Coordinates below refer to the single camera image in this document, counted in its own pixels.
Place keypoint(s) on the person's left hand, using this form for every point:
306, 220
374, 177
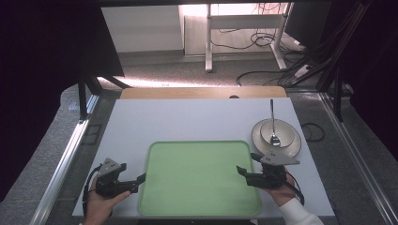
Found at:
101, 204

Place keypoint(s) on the person's right hand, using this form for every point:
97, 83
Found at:
280, 193

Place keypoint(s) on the green tray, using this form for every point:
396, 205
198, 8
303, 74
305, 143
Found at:
200, 178

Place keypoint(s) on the metal spoon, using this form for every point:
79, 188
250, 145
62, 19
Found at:
272, 120

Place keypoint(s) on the white bowl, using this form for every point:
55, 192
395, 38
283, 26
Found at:
284, 132

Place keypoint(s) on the wooden table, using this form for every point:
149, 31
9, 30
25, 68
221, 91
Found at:
187, 92

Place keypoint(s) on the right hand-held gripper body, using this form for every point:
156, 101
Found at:
272, 173

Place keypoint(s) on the white cabinet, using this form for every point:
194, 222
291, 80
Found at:
140, 28

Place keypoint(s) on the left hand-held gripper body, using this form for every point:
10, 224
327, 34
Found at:
108, 182

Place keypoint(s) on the aluminium rail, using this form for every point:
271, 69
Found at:
359, 162
62, 168

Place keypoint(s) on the white desk frame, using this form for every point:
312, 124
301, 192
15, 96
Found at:
209, 37

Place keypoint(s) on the black metal stand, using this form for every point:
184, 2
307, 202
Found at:
337, 93
82, 100

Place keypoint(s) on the white power strip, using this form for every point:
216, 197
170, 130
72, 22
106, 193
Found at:
302, 71

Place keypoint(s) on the white plate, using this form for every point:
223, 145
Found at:
295, 146

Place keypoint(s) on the dark curtain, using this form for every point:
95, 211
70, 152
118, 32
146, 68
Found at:
375, 78
37, 62

